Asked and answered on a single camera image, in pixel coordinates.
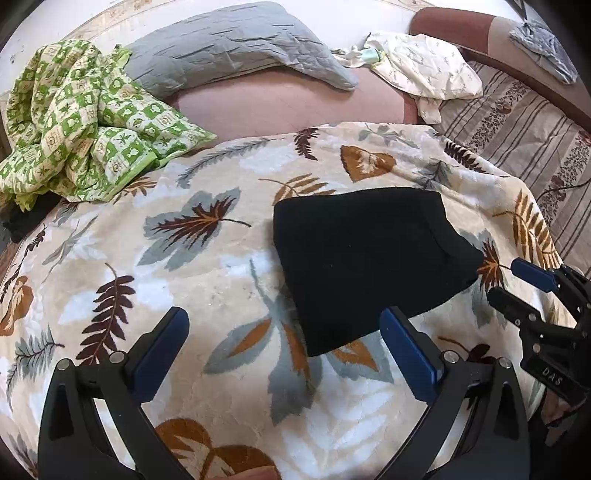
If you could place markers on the striped sofa cover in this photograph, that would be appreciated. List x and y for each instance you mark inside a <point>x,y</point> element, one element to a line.
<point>521,124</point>

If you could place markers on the brown sofa armrest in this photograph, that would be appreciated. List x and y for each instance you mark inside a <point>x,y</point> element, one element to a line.
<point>438,18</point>

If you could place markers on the green checked quilt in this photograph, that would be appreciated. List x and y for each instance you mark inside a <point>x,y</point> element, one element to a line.
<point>69,124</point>

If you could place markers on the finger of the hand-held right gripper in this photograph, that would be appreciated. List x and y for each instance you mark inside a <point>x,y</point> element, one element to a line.
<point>533,273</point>
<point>510,302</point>

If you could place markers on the white printed cloth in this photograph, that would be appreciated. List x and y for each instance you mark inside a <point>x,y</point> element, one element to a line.
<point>429,69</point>

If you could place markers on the black pants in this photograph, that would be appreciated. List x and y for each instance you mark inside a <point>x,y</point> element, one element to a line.
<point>369,258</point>

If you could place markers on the small pale green bottle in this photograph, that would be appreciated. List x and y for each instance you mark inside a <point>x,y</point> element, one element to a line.
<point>369,55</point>

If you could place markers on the leaf print blanket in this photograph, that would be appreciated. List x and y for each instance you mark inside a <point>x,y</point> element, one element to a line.
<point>184,295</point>

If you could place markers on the pink sofa cushion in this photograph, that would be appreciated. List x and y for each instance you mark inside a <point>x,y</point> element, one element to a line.
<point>286,106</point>

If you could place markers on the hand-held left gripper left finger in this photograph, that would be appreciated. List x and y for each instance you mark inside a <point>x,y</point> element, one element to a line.
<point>161,350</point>

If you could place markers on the grey crumpled cloth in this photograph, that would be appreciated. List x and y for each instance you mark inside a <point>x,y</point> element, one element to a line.
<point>545,46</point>

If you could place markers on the grey pillow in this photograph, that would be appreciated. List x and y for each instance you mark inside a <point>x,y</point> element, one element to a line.
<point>231,46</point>

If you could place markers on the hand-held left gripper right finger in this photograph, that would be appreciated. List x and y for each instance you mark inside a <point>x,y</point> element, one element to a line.
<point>408,355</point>

